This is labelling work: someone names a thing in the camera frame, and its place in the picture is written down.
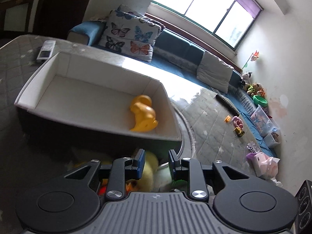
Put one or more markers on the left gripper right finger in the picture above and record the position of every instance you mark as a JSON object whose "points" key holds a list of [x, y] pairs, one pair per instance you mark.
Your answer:
{"points": [[189, 170]]}

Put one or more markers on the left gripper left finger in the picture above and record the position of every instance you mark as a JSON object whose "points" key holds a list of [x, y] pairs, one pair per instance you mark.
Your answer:
{"points": [[124, 169]]}

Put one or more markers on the yellow plush duck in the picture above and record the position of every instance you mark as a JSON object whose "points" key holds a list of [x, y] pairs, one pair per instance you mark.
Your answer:
{"points": [[146, 182]]}

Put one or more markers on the orange rubber duck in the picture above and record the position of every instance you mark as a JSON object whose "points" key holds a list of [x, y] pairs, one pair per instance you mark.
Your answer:
{"points": [[145, 115]]}

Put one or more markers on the yellow red spool toy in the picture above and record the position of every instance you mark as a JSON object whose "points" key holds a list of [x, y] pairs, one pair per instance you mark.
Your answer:
{"points": [[103, 187]]}

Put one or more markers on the yellow toy truck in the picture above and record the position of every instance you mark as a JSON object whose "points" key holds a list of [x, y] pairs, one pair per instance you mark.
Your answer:
{"points": [[239, 131]]}

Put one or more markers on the small orange toy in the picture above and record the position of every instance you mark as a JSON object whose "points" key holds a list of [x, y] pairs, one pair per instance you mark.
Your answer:
{"points": [[227, 119]]}

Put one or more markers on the open cardboard box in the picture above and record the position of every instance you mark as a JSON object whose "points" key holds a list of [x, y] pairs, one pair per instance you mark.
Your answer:
{"points": [[75, 100]]}

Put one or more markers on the purple pink toy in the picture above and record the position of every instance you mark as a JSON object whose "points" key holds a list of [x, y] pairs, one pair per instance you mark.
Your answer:
{"points": [[265, 167]]}

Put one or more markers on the black remote control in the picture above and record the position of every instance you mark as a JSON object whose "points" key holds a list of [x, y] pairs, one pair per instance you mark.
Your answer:
{"points": [[225, 103]]}

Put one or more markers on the clear plastic storage bin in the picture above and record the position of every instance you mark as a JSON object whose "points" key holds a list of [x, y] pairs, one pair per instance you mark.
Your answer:
{"points": [[263, 123]]}

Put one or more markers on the grey quilted table cover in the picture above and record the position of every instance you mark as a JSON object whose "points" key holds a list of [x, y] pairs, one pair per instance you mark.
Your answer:
{"points": [[25, 163]]}

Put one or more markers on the green bowl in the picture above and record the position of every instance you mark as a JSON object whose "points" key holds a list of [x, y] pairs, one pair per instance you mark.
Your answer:
{"points": [[258, 100]]}

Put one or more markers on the grey cushion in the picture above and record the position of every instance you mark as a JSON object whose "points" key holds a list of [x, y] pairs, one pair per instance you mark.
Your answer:
{"points": [[214, 72]]}

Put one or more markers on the stuffed animals pile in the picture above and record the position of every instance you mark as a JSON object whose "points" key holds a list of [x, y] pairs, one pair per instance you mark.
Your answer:
{"points": [[252, 89]]}

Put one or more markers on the blue sofa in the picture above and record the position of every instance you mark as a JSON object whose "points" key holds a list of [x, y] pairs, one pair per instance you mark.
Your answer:
{"points": [[177, 55]]}

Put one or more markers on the butterfly print pillow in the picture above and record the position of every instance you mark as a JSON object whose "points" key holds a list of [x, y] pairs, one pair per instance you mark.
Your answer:
{"points": [[130, 34]]}

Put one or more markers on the grey remote control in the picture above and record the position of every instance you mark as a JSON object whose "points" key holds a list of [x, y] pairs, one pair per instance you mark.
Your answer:
{"points": [[46, 51]]}

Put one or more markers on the dark wooden door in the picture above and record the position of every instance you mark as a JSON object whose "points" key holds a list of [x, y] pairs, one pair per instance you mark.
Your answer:
{"points": [[55, 18]]}

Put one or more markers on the dark wooden console table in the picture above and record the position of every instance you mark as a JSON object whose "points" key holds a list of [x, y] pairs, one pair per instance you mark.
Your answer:
{"points": [[16, 16]]}

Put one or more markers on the window with green frame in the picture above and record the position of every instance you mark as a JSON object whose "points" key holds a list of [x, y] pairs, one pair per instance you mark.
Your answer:
{"points": [[227, 20]]}

